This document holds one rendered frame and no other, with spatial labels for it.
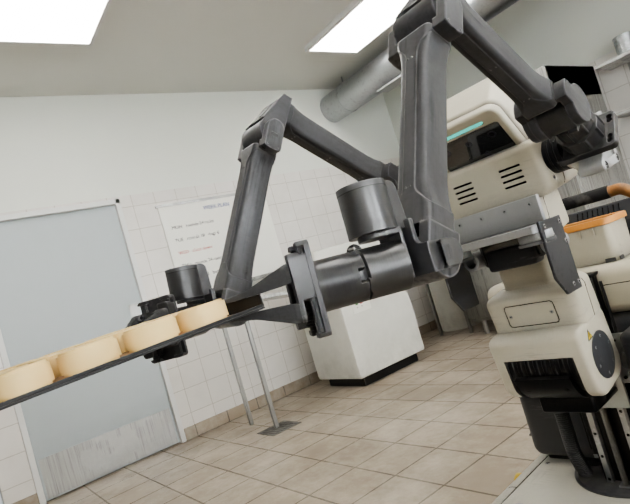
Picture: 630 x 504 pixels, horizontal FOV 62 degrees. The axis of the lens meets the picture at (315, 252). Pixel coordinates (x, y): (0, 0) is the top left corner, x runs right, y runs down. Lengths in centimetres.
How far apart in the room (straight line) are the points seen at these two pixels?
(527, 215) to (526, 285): 19
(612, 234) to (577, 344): 39
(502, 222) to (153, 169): 397
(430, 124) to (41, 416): 401
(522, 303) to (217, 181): 408
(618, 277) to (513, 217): 36
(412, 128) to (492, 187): 60
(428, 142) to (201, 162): 447
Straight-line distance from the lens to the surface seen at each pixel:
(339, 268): 55
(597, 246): 155
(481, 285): 511
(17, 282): 447
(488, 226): 128
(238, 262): 100
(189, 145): 512
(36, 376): 46
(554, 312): 129
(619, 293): 151
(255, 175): 107
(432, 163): 69
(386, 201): 58
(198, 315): 52
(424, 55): 78
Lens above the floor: 99
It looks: 3 degrees up
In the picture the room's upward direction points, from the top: 16 degrees counter-clockwise
